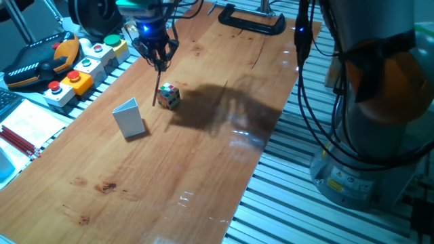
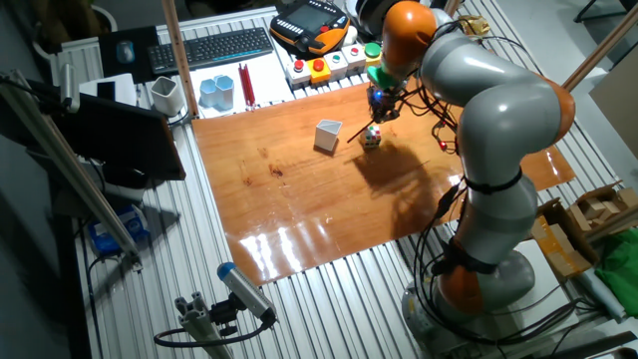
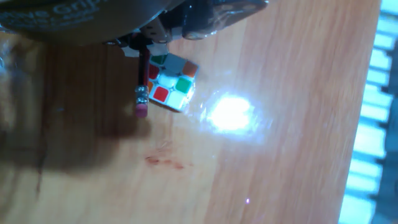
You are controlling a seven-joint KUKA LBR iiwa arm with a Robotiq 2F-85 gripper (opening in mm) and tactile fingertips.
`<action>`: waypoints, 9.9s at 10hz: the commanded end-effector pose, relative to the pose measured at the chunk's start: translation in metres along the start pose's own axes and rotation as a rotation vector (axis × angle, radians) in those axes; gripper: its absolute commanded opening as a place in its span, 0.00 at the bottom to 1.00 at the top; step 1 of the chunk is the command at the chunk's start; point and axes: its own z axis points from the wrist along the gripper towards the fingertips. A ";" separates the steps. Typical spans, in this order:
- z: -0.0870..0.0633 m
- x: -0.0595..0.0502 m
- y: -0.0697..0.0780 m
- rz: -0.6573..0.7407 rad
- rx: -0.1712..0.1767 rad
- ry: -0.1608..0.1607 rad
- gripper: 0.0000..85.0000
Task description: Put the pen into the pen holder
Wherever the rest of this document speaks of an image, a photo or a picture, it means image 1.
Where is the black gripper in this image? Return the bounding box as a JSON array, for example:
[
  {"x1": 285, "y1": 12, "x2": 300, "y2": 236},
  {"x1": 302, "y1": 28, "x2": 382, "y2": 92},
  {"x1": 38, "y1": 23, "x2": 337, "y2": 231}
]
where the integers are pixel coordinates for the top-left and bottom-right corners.
[{"x1": 132, "y1": 13, "x2": 180, "y2": 72}]

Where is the red striped pencil with eraser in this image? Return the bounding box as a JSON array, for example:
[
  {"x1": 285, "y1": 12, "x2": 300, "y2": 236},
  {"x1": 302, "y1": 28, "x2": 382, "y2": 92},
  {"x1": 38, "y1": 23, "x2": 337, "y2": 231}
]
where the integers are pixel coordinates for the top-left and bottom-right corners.
[{"x1": 151, "y1": 67, "x2": 163, "y2": 107}]

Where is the yellow white carton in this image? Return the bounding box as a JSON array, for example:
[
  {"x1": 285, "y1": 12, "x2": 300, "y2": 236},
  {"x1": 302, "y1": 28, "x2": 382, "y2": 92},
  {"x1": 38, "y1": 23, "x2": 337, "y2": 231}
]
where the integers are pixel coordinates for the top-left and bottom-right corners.
[{"x1": 121, "y1": 20, "x2": 140, "y2": 43}]

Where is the yellow box green big button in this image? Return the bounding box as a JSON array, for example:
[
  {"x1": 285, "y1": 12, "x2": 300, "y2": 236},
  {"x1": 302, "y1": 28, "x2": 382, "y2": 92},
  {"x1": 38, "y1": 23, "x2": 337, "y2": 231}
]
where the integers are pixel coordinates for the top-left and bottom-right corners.
[{"x1": 103, "y1": 34, "x2": 132, "y2": 64}]

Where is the white rubik's cube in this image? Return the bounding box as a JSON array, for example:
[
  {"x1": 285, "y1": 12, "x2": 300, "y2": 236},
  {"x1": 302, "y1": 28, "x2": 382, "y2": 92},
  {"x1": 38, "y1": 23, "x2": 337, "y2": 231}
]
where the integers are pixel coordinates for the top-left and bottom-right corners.
[{"x1": 156, "y1": 82, "x2": 182, "y2": 111}]

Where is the white box red small button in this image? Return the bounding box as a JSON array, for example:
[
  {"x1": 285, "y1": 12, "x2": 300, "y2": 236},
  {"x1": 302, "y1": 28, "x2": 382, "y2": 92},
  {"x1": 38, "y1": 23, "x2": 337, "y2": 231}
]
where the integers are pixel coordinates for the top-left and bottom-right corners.
[{"x1": 84, "y1": 43, "x2": 118, "y2": 74}]

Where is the white box green small button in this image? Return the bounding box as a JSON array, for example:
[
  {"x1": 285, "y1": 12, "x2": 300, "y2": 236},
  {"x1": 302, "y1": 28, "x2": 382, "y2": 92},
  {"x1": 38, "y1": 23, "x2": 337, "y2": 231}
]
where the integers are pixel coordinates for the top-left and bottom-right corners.
[{"x1": 73, "y1": 57, "x2": 108, "y2": 85}]

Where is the black filament spool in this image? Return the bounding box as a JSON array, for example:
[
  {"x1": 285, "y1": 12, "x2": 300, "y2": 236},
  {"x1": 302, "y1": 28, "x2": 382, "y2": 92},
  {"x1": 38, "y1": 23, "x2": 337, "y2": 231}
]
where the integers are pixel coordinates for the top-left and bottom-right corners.
[{"x1": 67, "y1": 0, "x2": 125, "y2": 39}]

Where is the white round object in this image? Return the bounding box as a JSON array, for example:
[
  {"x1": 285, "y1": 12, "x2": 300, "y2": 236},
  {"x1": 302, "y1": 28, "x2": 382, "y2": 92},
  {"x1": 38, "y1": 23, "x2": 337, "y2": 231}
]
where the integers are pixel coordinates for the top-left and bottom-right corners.
[{"x1": 77, "y1": 37, "x2": 93, "y2": 52}]

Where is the yellow box red button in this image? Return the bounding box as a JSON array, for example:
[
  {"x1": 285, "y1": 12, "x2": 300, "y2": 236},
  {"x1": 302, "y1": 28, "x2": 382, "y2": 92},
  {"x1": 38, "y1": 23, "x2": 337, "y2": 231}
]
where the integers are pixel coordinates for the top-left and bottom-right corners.
[{"x1": 60, "y1": 70, "x2": 94, "y2": 96}]

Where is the black c-clamp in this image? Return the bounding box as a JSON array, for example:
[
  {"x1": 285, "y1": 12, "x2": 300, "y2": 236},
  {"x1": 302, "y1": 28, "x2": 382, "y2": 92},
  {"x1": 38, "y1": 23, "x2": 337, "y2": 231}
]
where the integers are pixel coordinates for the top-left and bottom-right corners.
[{"x1": 207, "y1": 1, "x2": 288, "y2": 37}]

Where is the white box red mushroom button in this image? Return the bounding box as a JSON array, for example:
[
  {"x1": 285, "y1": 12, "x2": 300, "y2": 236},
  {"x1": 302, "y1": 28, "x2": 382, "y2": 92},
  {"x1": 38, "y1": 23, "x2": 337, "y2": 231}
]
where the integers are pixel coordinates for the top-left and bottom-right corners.
[{"x1": 43, "y1": 80, "x2": 76, "y2": 108}]

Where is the grey metal pole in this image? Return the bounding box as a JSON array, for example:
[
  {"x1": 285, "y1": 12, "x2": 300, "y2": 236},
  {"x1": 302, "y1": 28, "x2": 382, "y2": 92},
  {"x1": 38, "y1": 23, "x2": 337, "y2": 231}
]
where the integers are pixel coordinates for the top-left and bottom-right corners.
[
  {"x1": 43, "y1": 0, "x2": 66, "y2": 31},
  {"x1": 2, "y1": 0, "x2": 37, "y2": 45}
]

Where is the orange wooden board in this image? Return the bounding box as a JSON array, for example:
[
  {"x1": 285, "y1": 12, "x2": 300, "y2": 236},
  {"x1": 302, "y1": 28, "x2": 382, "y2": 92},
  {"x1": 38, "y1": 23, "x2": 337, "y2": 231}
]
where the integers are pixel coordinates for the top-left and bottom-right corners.
[{"x1": 0, "y1": 0, "x2": 322, "y2": 244}]

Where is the long support pole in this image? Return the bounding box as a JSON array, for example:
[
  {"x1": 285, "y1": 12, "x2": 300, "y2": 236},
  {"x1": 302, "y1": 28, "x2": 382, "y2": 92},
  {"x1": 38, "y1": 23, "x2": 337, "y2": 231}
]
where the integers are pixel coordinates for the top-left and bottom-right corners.
[{"x1": 256, "y1": 0, "x2": 274, "y2": 16}]

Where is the black orange teach pendant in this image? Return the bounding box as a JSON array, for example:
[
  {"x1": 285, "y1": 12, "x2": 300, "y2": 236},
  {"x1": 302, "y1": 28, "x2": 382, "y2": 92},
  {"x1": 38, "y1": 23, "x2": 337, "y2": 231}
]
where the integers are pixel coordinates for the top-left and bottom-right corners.
[{"x1": 2, "y1": 30, "x2": 81, "y2": 89}]

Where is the white paper sheet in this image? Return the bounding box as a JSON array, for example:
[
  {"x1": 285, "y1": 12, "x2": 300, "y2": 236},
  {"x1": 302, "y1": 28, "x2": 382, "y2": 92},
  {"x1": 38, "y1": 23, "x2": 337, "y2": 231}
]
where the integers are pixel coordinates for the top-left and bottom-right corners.
[{"x1": 0, "y1": 99, "x2": 68, "y2": 189}]

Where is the black keyboard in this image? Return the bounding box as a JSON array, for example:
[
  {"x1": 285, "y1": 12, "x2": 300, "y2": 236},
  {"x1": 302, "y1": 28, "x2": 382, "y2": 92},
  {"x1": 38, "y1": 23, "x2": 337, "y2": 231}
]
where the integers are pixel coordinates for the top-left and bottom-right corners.
[{"x1": 0, "y1": 87, "x2": 24, "y2": 122}]

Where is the brown cardboard box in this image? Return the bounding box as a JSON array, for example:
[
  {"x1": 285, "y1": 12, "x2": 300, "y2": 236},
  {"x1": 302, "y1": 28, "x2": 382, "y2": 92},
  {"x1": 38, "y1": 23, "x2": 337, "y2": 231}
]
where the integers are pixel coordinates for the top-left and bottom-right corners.
[{"x1": 324, "y1": 50, "x2": 343, "y2": 89}]

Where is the green cloth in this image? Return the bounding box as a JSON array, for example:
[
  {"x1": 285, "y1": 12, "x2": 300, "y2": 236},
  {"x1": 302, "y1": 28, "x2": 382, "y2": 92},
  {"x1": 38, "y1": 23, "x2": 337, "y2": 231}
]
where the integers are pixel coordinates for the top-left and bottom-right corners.
[{"x1": 413, "y1": 22, "x2": 434, "y2": 38}]

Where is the black cable with usb connector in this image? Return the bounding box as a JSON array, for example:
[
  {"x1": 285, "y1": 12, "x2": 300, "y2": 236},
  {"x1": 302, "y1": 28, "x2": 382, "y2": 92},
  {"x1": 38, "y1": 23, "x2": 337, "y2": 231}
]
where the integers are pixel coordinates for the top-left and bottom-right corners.
[{"x1": 293, "y1": 0, "x2": 434, "y2": 170}]

